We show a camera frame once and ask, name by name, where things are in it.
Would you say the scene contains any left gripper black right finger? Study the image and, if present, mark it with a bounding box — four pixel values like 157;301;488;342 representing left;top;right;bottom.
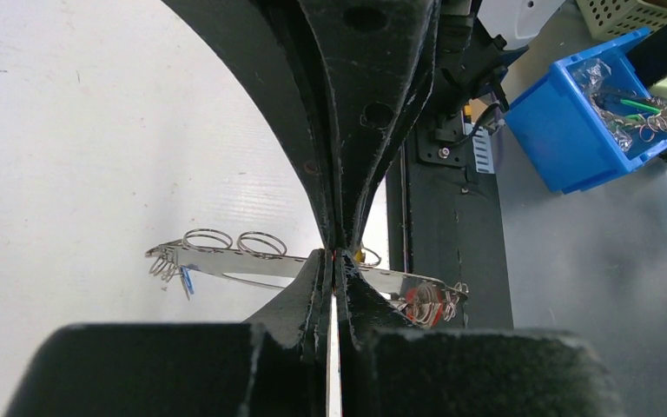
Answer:
334;251;622;416

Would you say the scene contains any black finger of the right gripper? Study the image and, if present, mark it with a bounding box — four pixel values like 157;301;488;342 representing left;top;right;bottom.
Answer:
300;1;440;248
166;1;337;248

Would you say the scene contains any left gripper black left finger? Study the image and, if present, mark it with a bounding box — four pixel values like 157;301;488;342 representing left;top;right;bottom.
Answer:
6;249;332;416

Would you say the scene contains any red tagged key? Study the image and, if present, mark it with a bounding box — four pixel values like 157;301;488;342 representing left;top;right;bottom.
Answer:
398;282;444;328

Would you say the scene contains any yellow tagged key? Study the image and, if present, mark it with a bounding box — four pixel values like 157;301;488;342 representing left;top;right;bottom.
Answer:
353;248;366;263

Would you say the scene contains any blue tagged key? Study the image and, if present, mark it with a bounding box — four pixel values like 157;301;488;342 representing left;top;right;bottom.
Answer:
179;267;195;300

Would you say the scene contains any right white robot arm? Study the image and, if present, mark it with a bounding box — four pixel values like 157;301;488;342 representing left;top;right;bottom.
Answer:
168;0;559;250

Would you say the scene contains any blue plastic bin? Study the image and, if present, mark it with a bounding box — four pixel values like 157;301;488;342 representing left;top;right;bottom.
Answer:
505;29;667;194

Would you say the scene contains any green perforated basket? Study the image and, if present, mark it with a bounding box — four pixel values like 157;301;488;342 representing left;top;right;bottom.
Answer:
576;0;667;42

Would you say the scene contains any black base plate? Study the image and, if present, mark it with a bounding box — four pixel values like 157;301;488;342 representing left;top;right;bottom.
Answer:
386;114;513;329

